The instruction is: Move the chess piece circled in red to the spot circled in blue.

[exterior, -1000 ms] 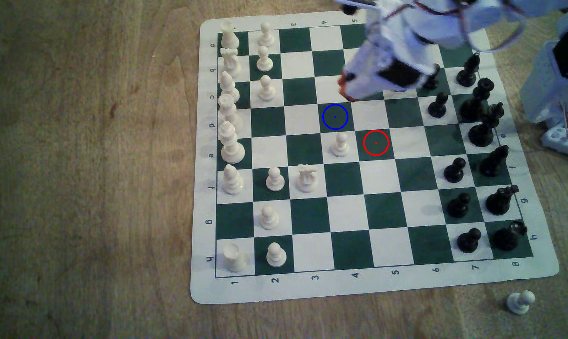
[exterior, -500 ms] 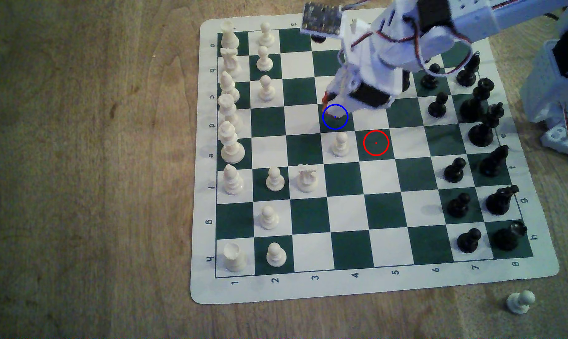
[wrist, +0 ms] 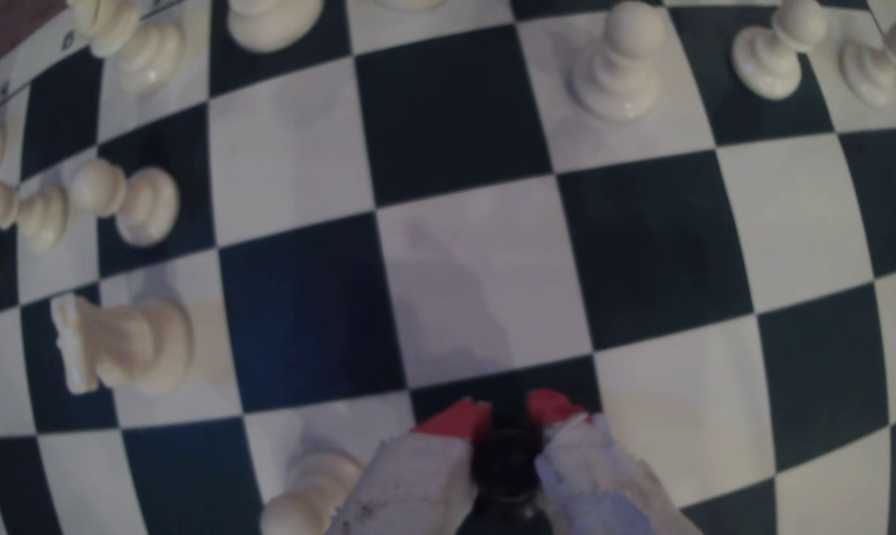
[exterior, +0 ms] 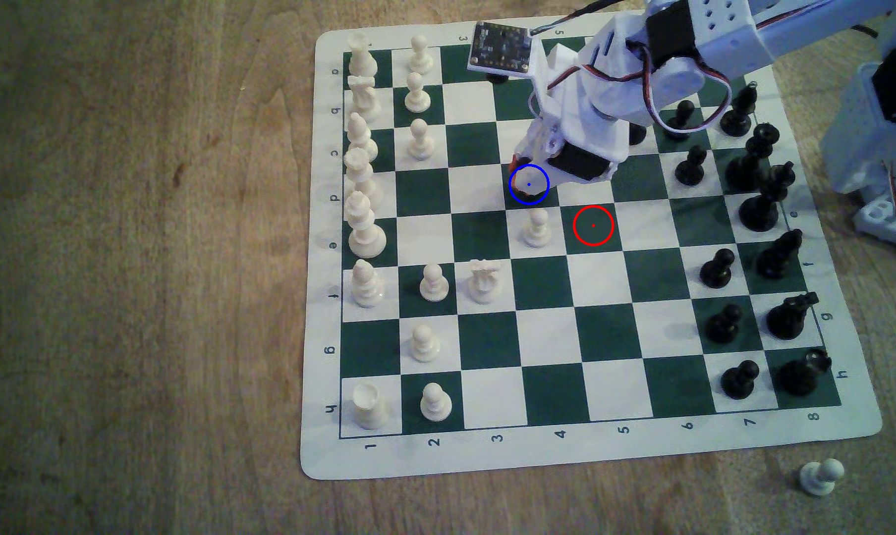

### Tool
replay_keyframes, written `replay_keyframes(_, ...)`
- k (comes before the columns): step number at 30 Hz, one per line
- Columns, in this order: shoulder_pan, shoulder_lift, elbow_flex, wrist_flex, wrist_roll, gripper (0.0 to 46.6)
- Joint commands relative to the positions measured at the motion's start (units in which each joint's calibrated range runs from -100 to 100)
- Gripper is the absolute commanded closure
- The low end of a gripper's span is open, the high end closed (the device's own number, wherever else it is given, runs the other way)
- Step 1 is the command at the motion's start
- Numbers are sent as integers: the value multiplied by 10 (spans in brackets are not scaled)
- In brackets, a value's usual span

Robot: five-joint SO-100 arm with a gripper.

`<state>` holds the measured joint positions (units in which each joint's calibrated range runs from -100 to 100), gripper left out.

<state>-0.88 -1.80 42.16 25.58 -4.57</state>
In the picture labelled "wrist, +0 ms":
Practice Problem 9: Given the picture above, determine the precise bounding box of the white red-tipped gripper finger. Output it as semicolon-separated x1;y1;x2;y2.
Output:
329;397;494;535
526;388;705;535

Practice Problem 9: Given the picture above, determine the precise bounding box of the black pawn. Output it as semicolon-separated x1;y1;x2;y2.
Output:
469;424;549;525

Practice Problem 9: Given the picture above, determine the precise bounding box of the white pawn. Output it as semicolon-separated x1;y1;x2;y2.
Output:
69;158;181;248
0;180;71;254
570;0;670;123
838;21;896;107
258;446;365;535
730;0;828;101

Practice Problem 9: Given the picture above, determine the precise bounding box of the green and white chessboard mat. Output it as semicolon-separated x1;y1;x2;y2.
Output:
0;0;896;535

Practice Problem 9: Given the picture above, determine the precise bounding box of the white knight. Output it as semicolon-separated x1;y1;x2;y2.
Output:
50;292;196;395

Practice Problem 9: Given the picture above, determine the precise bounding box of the white king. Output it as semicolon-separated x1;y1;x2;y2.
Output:
226;0;324;53

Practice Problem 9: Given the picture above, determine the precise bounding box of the white bishop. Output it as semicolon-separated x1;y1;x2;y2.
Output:
67;0;186;95

